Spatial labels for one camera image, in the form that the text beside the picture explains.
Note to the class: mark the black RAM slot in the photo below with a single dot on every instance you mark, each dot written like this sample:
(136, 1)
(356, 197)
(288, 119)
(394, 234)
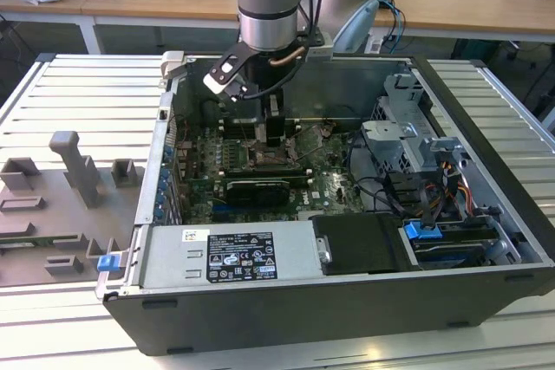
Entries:
(238, 125)
(269, 171)
(236, 132)

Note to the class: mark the CPU socket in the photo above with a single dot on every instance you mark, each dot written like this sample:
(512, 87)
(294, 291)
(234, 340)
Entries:
(271, 162)

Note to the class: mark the grey case hinge latch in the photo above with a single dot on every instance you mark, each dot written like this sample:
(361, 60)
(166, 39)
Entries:
(171, 62)

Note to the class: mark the pale blue teach pendant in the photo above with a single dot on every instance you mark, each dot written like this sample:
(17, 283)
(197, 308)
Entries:
(357, 25)

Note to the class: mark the black graphics card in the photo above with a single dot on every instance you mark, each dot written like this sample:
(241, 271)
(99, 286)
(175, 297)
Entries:
(258, 191)

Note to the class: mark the green motherboard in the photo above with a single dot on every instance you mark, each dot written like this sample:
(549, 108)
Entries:
(329, 188)

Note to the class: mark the grey metal drive cage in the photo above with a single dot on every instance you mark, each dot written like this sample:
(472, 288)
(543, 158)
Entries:
(399, 144)

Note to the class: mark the black plastic air shroud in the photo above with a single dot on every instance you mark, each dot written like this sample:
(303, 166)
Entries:
(362, 244)

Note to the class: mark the grey power supply unit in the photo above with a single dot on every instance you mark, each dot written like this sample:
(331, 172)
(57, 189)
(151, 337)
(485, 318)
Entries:
(173, 253)

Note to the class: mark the hard disk in blue carrier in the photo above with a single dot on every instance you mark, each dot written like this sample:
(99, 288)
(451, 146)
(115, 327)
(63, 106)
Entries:
(422, 231)

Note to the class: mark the black open PC case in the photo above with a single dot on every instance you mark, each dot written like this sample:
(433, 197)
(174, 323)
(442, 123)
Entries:
(303, 318)

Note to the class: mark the blue case latch clip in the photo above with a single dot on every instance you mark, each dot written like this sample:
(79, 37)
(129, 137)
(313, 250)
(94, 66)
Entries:
(106, 263)

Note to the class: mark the grey parts rack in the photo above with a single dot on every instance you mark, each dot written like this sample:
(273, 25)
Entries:
(52, 214)

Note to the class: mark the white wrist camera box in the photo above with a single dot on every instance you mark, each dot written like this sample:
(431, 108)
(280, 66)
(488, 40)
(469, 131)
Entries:
(223, 73)

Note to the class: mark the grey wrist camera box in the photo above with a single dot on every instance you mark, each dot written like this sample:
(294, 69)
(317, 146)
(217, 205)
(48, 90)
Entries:
(320, 50)

